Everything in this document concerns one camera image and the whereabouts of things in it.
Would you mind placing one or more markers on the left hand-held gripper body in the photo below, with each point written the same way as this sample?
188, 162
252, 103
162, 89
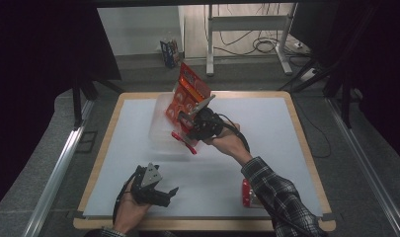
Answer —
149, 189

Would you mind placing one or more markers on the white metal stand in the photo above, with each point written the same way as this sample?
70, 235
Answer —
210, 39

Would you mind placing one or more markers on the red and clear snack packet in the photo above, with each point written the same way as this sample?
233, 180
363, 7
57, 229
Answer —
247, 196

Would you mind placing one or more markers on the white power strip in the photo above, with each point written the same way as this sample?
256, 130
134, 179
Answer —
308, 74

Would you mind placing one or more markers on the clear plastic container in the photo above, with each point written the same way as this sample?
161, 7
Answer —
161, 131

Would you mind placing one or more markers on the wooden table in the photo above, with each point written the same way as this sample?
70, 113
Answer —
204, 225

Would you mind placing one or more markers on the aluminium rail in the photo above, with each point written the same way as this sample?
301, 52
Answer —
365, 158
59, 171

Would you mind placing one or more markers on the person's left hand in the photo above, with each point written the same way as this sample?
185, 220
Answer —
130, 214

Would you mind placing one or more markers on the person's right hand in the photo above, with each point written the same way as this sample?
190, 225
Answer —
228, 141

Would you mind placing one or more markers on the dark curtain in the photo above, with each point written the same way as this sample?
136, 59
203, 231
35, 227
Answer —
39, 65
382, 65

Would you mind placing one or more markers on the black stand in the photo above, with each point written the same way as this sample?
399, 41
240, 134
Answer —
77, 105

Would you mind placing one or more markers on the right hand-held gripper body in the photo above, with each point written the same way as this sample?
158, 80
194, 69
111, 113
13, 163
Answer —
205, 123

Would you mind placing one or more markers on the black tripod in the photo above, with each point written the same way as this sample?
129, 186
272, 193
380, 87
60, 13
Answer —
345, 102

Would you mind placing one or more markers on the large red snack bag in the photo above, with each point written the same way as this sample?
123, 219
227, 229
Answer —
184, 95

